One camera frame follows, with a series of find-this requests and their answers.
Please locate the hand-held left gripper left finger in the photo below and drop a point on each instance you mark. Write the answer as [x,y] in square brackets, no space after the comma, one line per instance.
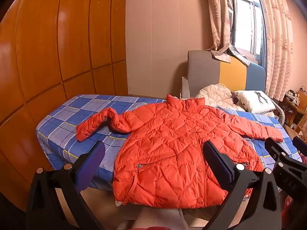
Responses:
[92,165]

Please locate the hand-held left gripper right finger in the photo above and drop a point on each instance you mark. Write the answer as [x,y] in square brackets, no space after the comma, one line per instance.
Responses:
[215,163]

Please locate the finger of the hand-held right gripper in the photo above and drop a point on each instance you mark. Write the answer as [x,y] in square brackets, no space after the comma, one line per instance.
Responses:
[301,143]
[274,149]

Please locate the orange quilted jacket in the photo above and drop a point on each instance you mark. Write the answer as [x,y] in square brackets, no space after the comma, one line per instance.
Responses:
[163,148]

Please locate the red garment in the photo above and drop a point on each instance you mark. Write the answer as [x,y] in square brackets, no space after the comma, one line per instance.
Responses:
[295,213]

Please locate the cluttered wooden nightstand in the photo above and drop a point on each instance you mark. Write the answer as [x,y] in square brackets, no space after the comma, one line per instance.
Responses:
[296,110]

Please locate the grey curved tube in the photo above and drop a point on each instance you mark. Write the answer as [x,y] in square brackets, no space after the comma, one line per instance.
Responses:
[280,113]

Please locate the white printed pillow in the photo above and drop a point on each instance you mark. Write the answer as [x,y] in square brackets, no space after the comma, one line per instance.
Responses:
[251,100]

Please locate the blue plaid bed sheet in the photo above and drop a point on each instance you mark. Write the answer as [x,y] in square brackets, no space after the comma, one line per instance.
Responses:
[62,119]

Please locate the dark purple cloth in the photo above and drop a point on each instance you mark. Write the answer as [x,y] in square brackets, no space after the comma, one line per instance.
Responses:
[234,98]

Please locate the cream quilted blanket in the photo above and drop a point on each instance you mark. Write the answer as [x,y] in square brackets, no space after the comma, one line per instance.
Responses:
[215,95]

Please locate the grey yellow blue headboard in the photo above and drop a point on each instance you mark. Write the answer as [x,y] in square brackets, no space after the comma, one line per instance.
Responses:
[235,74]

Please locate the beige patterned curtain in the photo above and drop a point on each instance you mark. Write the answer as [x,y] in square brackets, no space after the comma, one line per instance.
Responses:
[219,16]
[278,40]

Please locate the wooden wardrobe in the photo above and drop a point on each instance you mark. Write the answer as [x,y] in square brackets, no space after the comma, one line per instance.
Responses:
[60,40]

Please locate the window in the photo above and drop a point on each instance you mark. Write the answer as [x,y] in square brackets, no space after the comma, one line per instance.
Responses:
[243,24]

